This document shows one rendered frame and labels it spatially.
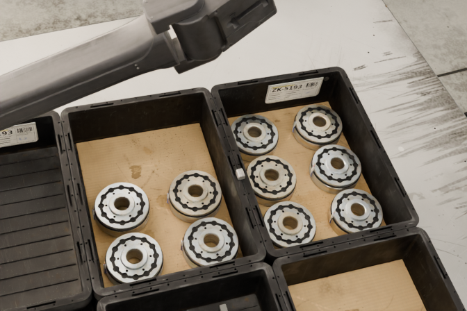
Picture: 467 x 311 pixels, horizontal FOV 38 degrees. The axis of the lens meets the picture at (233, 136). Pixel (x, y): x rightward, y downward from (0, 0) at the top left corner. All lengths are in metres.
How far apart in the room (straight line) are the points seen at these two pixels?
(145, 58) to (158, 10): 0.06
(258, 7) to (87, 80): 0.22
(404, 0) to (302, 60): 1.44
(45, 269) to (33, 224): 0.10
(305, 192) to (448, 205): 0.39
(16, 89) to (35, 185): 0.55
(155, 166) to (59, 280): 0.30
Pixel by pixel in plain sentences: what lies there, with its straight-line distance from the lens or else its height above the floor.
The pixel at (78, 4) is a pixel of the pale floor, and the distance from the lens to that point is 2.92.
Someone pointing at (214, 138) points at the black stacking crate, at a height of 0.90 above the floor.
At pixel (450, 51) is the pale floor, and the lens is 3.04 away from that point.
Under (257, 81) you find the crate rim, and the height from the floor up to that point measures 0.93.
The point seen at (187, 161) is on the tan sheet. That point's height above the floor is 0.83.
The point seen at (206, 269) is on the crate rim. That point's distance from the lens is 1.17.
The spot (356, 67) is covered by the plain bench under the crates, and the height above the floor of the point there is 0.70.
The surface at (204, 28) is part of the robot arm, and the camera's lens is 0.81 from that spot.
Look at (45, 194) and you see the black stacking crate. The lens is 1.37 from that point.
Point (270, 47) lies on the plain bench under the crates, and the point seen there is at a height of 0.70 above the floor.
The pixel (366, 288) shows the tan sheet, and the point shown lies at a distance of 1.33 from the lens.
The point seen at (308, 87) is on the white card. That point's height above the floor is 0.89.
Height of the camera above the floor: 1.99
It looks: 53 degrees down
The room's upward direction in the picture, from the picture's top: 10 degrees clockwise
